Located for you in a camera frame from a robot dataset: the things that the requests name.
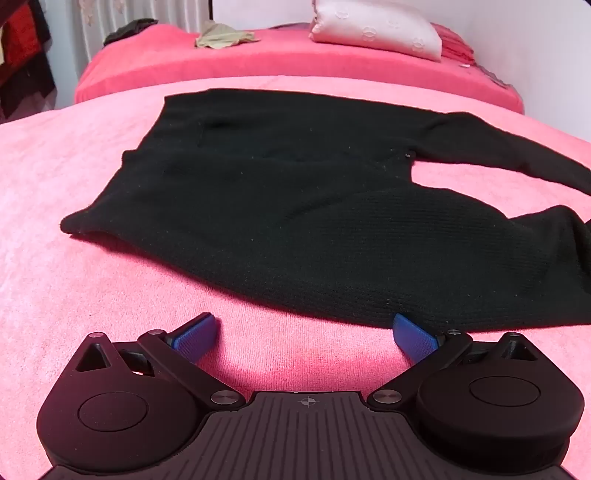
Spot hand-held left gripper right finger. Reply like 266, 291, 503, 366
367, 313, 540, 411

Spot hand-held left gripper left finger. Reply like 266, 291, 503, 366
74, 312, 246, 411

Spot light pink fleece blanket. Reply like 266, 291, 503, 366
0, 75, 591, 467

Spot hot pink bed sheet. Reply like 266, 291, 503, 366
74, 22, 526, 115

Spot beige crumpled cloth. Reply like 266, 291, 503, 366
195, 19, 262, 51

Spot folded pink pleated blanket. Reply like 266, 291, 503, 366
431, 22, 476, 65

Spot dark crumpled cloth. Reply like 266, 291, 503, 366
102, 17, 160, 47

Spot pale pink satin pillow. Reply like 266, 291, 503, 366
308, 0, 444, 62

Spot hanging dark and red clothes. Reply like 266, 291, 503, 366
0, 0, 57, 121

